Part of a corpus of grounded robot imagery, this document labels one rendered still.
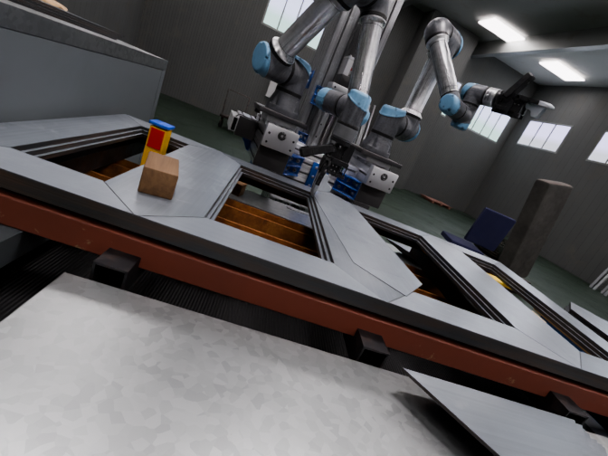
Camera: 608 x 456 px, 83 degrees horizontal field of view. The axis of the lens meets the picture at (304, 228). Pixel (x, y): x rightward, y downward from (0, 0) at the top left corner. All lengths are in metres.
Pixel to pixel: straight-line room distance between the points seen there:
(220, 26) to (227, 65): 0.96
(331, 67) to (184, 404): 1.57
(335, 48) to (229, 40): 9.20
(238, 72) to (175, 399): 10.60
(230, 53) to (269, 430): 10.65
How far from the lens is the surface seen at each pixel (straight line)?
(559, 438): 0.75
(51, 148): 0.85
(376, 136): 1.69
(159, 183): 0.68
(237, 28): 10.95
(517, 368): 0.85
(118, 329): 0.51
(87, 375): 0.46
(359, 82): 1.31
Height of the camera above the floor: 1.09
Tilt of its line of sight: 17 degrees down
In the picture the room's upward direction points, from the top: 24 degrees clockwise
